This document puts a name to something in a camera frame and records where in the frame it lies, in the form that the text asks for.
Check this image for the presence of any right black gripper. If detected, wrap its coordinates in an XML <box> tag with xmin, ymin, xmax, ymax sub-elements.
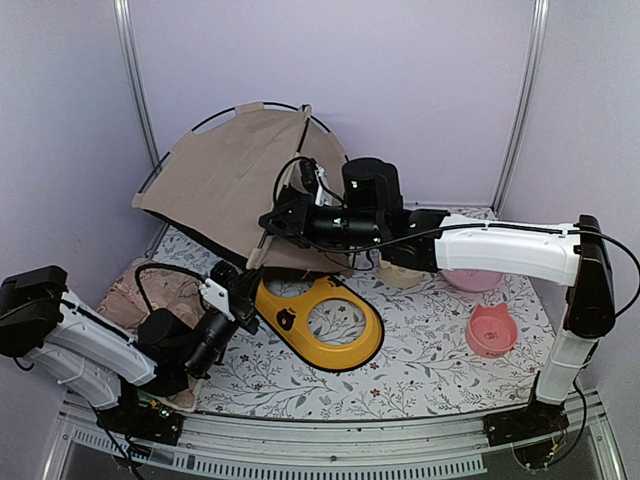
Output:
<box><xmin>261</xmin><ymin>192</ymin><xmax>384</xmax><ymax>251</ymax></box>

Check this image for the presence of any beige fabric pet tent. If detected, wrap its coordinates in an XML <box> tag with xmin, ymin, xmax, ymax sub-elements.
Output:
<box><xmin>132</xmin><ymin>105</ymin><xmax>346</xmax><ymax>274</ymax></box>

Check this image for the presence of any brown patterned pet cushion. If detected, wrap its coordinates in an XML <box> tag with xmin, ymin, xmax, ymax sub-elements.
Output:
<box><xmin>94</xmin><ymin>256</ymin><xmax>221</xmax><ymax>414</ymax></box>

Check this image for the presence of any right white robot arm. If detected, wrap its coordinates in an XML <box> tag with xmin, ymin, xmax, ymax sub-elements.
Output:
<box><xmin>259</xmin><ymin>156</ymin><xmax>616</xmax><ymax>436</ymax></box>

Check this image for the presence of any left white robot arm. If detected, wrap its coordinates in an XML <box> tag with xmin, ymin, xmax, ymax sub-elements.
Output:
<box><xmin>1</xmin><ymin>261</ymin><xmax>262</xmax><ymax>434</ymax></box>

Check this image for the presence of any yellow double bowl holder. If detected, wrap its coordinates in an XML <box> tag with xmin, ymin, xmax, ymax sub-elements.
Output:
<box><xmin>254</xmin><ymin>275</ymin><xmax>385</xmax><ymax>373</ymax></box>

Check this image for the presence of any cream small bowl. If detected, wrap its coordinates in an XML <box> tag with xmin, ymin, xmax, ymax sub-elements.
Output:
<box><xmin>378</xmin><ymin>259</ymin><xmax>425</xmax><ymax>289</ymax></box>

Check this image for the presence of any pink flat plate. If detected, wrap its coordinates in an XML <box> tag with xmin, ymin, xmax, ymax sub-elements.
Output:
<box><xmin>441</xmin><ymin>270</ymin><xmax>503</xmax><ymax>293</ymax></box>

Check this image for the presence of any pink cat-ear bowl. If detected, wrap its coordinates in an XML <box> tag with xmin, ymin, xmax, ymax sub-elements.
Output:
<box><xmin>465</xmin><ymin>303</ymin><xmax>518</xmax><ymax>358</ymax></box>

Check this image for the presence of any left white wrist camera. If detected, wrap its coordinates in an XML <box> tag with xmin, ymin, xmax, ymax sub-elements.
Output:
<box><xmin>199</xmin><ymin>260</ymin><xmax>238</xmax><ymax>322</ymax></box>

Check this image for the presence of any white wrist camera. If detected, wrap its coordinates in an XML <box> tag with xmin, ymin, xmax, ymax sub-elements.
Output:
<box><xmin>199</xmin><ymin>260</ymin><xmax>238</xmax><ymax>322</ymax></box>
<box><xmin>299</xmin><ymin>157</ymin><xmax>332</xmax><ymax>206</ymax></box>

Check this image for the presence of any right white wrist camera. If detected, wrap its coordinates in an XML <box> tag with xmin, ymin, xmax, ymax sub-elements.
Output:
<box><xmin>299</xmin><ymin>157</ymin><xmax>332</xmax><ymax>206</ymax></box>

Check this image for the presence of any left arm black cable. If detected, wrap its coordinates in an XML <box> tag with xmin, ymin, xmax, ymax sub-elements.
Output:
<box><xmin>133</xmin><ymin>262</ymin><xmax>211</xmax><ymax>326</ymax></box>

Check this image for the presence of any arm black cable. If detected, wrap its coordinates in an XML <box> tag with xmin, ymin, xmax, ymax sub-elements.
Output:
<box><xmin>272</xmin><ymin>155</ymin><xmax>640</xmax><ymax>451</ymax></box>
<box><xmin>133</xmin><ymin>262</ymin><xmax>211</xmax><ymax>326</ymax></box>

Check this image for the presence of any front aluminium table rail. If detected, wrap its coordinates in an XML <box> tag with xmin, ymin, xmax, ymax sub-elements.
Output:
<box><xmin>44</xmin><ymin>392</ymin><xmax>629</xmax><ymax>479</ymax></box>

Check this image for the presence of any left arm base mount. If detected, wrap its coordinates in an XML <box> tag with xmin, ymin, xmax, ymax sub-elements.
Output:
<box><xmin>97</xmin><ymin>395</ymin><xmax>184</xmax><ymax>446</ymax></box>

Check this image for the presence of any left aluminium frame post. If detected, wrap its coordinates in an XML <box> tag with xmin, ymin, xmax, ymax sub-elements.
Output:
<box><xmin>113</xmin><ymin>0</ymin><xmax>160</xmax><ymax>169</ymax></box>

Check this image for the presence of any aluminium frame post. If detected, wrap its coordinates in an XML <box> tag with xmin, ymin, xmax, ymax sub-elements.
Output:
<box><xmin>113</xmin><ymin>0</ymin><xmax>160</xmax><ymax>169</ymax></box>
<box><xmin>491</xmin><ymin>0</ymin><xmax>550</xmax><ymax>216</ymax></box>

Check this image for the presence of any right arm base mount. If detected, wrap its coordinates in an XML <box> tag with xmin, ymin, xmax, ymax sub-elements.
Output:
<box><xmin>482</xmin><ymin>399</ymin><xmax>569</xmax><ymax>470</ymax></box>

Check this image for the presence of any right aluminium frame post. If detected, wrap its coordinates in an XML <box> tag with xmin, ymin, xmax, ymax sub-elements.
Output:
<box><xmin>491</xmin><ymin>0</ymin><xmax>550</xmax><ymax>216</ymax></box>

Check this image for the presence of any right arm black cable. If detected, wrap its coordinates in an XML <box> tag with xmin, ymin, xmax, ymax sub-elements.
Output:
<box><xmin>272</xmin><ymin>155</ymin><xmax>640</xmax><ymax>451</ymax></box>

